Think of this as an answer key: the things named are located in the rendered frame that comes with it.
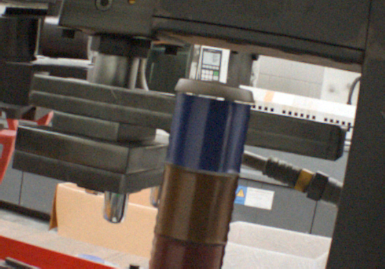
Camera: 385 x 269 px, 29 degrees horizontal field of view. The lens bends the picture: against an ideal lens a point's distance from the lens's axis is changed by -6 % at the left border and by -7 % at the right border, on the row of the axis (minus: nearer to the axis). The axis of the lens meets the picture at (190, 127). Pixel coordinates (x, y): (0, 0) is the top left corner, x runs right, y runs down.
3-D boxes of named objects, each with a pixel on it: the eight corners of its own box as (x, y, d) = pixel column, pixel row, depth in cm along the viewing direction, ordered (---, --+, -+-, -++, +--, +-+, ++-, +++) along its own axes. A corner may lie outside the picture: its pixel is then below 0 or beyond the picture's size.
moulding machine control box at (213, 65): (190, 102, 518) (200, 45, 516) (201, 103, 540) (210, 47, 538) (217, 107, 513) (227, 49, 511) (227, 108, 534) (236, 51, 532)
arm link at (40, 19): (50, 60, 96) (55, 7, 94) (38, 68, 90) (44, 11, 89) (1, 56, 96) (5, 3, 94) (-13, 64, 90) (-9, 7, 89)
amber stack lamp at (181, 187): (166, 221, 42) (176, 160, 42) (235, 236, 41) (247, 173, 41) (143, 230, 38) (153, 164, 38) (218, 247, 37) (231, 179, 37)
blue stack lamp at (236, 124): (177, 157, 42) (188, 93, 41) (247, 170, 41) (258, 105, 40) (154, 160, 38) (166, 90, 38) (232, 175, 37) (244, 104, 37)
